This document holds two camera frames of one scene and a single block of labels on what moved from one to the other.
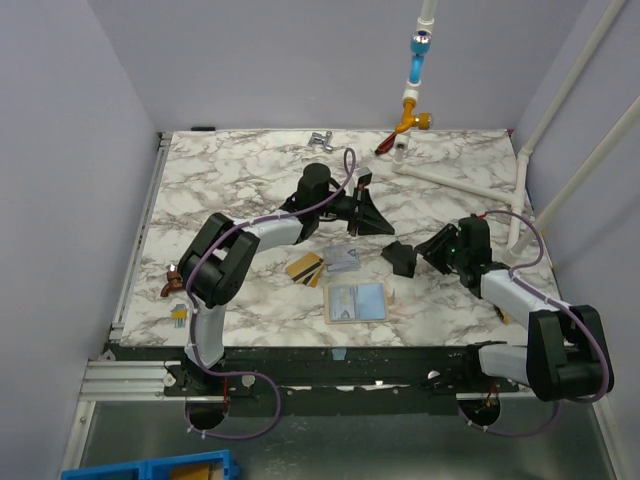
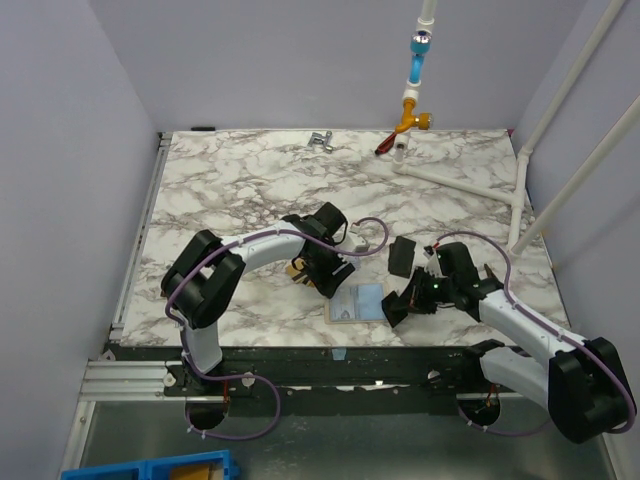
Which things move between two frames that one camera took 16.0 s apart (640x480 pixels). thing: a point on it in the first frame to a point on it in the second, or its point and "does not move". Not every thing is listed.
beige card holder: x=356 y=303 does not move
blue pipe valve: x=420 y=43 does not move
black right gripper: x=442 y=248 to x=417 y=282
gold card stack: x=306 y=270 does not move
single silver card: x=342 y=302 does not move
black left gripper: x=367 y=219 to x=326 y=282
